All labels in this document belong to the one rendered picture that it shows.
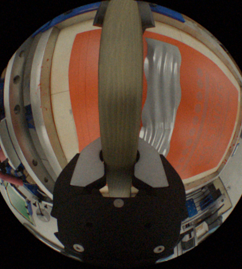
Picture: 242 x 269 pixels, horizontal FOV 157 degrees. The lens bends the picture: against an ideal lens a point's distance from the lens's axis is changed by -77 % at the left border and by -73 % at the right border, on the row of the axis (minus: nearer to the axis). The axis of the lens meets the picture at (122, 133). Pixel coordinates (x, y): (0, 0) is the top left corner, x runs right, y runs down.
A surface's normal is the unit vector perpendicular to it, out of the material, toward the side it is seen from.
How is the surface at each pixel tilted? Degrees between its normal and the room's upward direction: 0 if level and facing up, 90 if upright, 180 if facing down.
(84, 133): 0
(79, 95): 0
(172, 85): 29
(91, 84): 0
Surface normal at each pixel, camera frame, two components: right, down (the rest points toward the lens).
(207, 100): 0.00, 0.46
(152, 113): -0.60, 0.43
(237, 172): -1.00, -0.01
